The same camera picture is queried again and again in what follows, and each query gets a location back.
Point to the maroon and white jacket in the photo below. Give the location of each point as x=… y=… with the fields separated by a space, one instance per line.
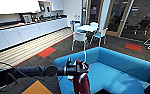
x=81 y=83

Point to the white clothes hanger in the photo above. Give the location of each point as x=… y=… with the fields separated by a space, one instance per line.
x=84 y=55

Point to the large blue sofa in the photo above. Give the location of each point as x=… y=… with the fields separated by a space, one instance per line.
x=117 y=70

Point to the white chair teal seat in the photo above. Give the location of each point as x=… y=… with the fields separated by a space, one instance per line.
x=99 y=34

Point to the white round table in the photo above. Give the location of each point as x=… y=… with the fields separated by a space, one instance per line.
x=87 y=28

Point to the wooden framed glass door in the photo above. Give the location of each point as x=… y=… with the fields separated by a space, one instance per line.
x=108 y=20
x=89 y=13

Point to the white kitchen counter cabinets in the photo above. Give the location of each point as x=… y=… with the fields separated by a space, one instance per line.
x=24 y=35

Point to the dark microwave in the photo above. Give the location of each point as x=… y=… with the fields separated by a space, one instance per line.
x=26 y=18

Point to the black office chair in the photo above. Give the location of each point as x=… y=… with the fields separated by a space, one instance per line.
x=144 y=25

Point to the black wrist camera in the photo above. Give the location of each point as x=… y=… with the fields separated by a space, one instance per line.
x=70 y=61

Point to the dark wall screen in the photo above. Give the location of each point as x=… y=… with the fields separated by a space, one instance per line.
x=44 y=6

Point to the white upper wall cabinets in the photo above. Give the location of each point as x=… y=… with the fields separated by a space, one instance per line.
x=11 y=6

